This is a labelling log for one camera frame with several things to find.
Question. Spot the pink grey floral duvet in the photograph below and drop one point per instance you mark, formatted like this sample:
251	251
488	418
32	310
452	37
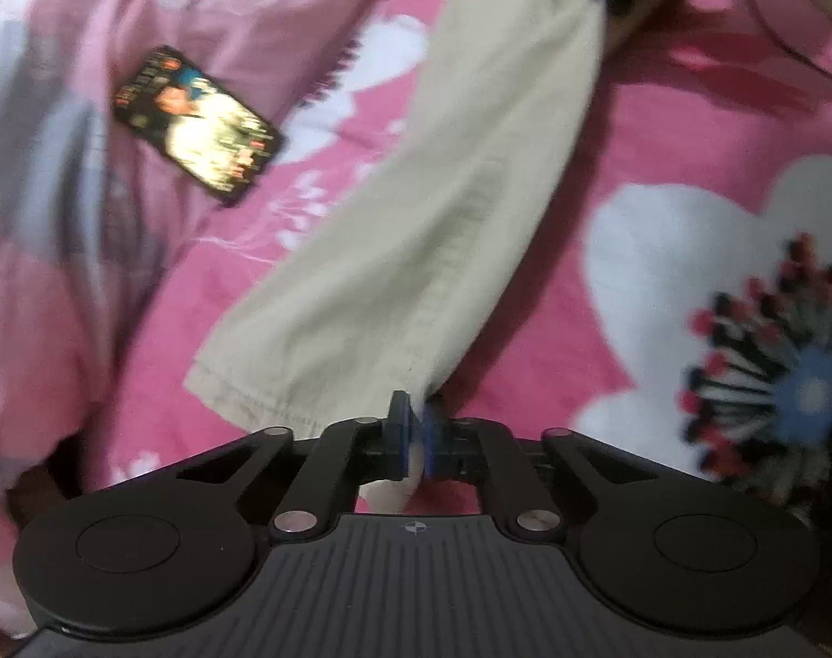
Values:
59	288

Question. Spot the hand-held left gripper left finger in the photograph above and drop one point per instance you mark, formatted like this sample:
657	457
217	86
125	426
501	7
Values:
396	435

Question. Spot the pink floral bed blanket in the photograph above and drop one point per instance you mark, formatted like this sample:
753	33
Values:
594	151

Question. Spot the beige pants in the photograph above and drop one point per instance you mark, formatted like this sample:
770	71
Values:
422	219

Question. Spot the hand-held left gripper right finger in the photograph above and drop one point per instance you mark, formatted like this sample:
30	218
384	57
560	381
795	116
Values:
435	442

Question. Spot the smartphone with lit screen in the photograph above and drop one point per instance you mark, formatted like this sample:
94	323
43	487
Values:
196	127

